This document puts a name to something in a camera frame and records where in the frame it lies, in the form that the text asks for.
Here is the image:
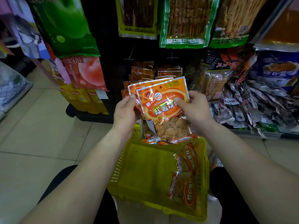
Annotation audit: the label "person's right hand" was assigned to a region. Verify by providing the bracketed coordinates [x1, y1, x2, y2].
[174, 90, 214, 131]

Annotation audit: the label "person's left hand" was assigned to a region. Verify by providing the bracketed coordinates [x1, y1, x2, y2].
[112, 94, 140, 142]

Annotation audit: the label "yellow plastic shopping basket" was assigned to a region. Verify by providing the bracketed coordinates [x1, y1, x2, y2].
[107, 123, 210, 222]

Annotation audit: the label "person's left forearm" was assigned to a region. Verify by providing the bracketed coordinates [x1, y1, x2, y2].
[18, 128, 131, 224]

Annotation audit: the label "person's right forearm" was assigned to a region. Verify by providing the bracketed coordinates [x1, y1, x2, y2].
[201, 121, 299, 224]

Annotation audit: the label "person's white right shoe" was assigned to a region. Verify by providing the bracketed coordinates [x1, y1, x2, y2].
[208, 150, 224, 170]

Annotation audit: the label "blue printed snack bag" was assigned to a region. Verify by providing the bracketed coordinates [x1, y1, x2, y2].
[247, 50, 299, 89]

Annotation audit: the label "green stick snack packet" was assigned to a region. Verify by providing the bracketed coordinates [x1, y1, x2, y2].
[208, 0, 269, 49]

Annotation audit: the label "person's black trousers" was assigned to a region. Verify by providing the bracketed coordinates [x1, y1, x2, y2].
[38, 164, 260, 224]

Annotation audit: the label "strip of orange-beige packets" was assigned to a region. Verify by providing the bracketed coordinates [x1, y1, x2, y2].
[189, 59, 234, 102]

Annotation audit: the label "white price card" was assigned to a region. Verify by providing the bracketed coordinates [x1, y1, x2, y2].
[95, 90, 109, 100]

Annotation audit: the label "black base plinth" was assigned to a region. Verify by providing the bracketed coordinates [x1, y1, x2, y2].
[66, 104, 115, 124]

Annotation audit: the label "hanging yellow red-label packets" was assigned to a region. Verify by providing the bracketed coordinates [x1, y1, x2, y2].
[41, 59, 110, 115]

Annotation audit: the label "pile of small white packets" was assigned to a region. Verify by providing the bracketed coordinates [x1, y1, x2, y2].
[209, 80, 299, 138]

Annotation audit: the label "pink peach print bag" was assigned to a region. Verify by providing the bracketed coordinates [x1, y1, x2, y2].
[60, 55, 108, 91]

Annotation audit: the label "translucent plastic tray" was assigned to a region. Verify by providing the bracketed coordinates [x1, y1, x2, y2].
[230, 129, 282, 140]

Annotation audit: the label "green-bordered skewer packet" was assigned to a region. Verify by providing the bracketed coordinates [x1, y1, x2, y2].
[159, 0, 221, 49]

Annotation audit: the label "yellow-edged dark stick packet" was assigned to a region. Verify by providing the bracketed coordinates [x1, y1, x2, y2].
[115, 0, 159, 40]

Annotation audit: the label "green apple print bag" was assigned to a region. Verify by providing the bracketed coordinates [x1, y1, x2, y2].
[24, 0, 101, 58]

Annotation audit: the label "white printed sack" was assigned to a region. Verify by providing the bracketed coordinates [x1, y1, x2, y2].
[0, 61, 33, 114]

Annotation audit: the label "brown clear flat packet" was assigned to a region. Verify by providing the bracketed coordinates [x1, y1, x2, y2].
[253, 0, 299, 53]

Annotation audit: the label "cartoon print packet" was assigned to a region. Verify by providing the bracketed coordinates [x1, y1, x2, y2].
[0, 0, 51, 60]

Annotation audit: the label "orange slanted sign strip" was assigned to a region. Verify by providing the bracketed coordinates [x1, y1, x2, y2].
[0, 39, 15, 56]

